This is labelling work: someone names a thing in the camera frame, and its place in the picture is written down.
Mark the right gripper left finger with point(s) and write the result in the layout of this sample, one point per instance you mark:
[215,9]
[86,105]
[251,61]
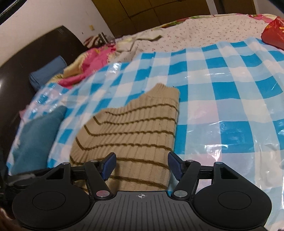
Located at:
[97,173]

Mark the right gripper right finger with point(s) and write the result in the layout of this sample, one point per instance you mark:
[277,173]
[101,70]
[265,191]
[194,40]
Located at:
[186,173]

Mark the tan striped ribbed sweater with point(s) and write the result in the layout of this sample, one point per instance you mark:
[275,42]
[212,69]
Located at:
[141,134]

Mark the teal folded cloth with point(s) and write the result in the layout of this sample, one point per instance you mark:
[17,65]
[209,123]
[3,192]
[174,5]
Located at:
[35,142]

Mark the blue white checkered plastic sheet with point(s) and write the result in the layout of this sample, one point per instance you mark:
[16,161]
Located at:
[230,121]

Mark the dark wooden headboard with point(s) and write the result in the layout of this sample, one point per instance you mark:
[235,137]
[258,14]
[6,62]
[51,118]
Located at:
[16,89]

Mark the pink floral blanket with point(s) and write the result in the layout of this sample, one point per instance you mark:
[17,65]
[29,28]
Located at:
[85,65]

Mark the blue folded pillow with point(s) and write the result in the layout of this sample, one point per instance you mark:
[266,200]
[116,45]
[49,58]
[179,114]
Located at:
[41,76]

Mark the red white striped cloth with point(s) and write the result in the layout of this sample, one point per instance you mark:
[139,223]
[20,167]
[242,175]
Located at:
[96,42]

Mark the white floral bed sheet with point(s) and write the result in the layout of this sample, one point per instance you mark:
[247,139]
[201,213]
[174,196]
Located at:
[197,31]

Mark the brown wooden wardrobe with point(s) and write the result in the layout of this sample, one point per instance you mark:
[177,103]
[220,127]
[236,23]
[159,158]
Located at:
[126,17]

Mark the red gift bag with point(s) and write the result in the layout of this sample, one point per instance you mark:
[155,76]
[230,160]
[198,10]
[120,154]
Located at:
[273,33]

